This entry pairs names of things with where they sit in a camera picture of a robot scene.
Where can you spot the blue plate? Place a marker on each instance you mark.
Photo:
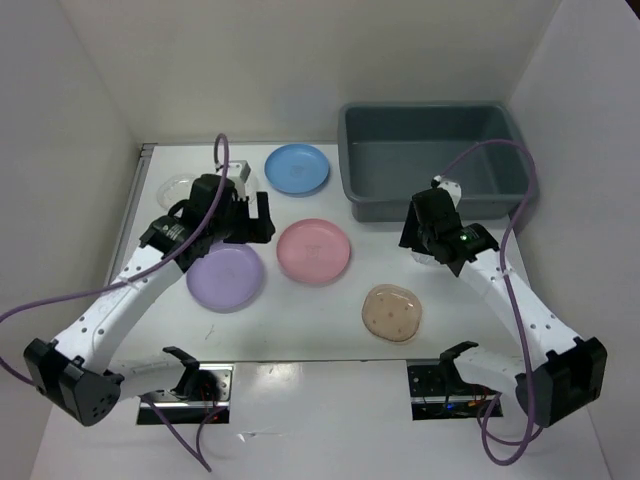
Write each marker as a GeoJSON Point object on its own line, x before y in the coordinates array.
{"type": "Point", "coordinates": [297, 169]}

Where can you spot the pink plate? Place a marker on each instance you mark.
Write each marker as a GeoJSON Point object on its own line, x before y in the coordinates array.
{"type": "Point", "coordinates": [313, 251]}

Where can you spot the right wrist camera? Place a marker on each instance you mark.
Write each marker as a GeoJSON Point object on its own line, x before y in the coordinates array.
{"type": "Point", "coordinates": [450, 186]}

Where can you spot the aluminium table edge rail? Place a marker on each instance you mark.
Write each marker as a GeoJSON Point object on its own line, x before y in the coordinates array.
{"type": "Point", "coordinates": [131, 206]}

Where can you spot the grey plastic bin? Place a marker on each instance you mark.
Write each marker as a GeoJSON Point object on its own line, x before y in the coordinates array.
{"type": "Point", "coordinates": [391, 151]}

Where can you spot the brown translucent square dish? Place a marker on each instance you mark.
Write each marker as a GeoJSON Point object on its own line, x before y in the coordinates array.
{"type": "Point", "coordinates": [392, 313]}

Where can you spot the clear glass cup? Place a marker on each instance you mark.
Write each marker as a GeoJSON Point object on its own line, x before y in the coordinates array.
{"type": "Point", "coordinates": [425, 258]}

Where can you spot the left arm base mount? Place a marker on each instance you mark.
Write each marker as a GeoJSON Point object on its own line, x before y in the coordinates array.
{"type": "Point", "coordinates": [211, 396]}

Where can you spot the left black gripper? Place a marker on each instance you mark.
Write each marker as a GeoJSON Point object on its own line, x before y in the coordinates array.
{"type": "Point", "coordinates": [254, 230]}

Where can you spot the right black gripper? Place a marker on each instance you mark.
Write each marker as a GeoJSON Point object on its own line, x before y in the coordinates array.
{"type": "Point", "coordinates": [409, 232]}

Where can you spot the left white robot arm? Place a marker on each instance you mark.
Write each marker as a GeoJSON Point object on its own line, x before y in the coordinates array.
{"type": "Point", "coordinates": [76, 370]}

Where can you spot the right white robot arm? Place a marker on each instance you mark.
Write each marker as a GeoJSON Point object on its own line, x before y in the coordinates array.
{"type": "Point", "coordinates": [559, 373]}

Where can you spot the purple plate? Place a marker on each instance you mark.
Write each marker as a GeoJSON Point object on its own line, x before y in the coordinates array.
{"type": "Point", "coordinates": [229, 277]}

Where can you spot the clear square dish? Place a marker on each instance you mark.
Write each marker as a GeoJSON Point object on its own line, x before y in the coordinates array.
{"type": "Point", "coordinates": [175, 189]}
{"type": "Point", "coordinates": [246, 186]}

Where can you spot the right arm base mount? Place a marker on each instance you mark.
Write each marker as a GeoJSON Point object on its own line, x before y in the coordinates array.
{"type": "Point", "coordinates": [432, 398]}

